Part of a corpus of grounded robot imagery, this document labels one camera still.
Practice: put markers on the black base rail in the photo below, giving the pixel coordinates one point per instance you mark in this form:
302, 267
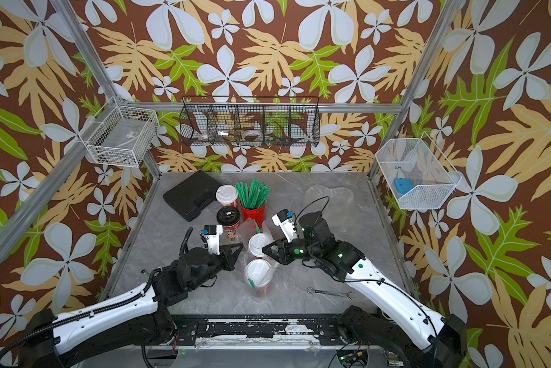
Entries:
245, 330

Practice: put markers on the green wrapped straws bundle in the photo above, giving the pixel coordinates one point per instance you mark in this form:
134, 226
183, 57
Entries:
254, 195

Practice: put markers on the red cup white lid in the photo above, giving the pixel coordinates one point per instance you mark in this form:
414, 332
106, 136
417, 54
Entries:
227, 195
257, 242
262, 271

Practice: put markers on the red cup white lid front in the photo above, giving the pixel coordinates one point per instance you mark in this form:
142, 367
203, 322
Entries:
262, 271

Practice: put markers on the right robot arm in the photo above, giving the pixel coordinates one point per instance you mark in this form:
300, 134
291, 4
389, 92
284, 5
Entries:
419, 336

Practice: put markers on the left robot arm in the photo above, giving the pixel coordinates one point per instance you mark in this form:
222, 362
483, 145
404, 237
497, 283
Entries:
138, 317

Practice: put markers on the red cup black lid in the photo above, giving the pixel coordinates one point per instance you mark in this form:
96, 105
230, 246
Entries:
229, 218

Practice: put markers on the white mesh basket right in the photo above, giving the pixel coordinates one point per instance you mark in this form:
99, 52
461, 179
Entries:
422, 161

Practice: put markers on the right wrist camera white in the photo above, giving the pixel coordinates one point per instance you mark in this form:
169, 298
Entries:
285, 220

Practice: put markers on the clear plastic bag back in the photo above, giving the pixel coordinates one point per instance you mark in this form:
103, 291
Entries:
338, 205

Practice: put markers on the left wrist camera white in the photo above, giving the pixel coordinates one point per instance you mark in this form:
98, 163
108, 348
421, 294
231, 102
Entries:
210, 236

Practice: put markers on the metal wrench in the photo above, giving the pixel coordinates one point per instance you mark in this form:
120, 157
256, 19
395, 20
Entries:
347, 295

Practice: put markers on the white wire basket left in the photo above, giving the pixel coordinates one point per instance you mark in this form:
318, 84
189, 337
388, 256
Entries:
120, 135

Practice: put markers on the red plastic straw cup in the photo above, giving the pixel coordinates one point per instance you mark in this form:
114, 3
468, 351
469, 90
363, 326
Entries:
258, 215

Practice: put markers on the black plastic tool case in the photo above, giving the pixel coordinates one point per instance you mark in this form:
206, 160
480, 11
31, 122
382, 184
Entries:
191, 196

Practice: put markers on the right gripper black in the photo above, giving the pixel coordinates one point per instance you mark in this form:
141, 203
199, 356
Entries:
284, 253

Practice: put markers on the blue object in basket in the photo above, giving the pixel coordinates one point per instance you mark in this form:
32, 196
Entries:
403, 185

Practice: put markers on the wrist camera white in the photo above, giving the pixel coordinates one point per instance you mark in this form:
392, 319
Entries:
210, 236
285, 220

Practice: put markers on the black wire basket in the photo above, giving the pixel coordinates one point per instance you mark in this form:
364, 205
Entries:
250, 121

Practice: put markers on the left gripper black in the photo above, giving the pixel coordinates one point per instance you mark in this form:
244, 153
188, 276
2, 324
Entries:
228, 257

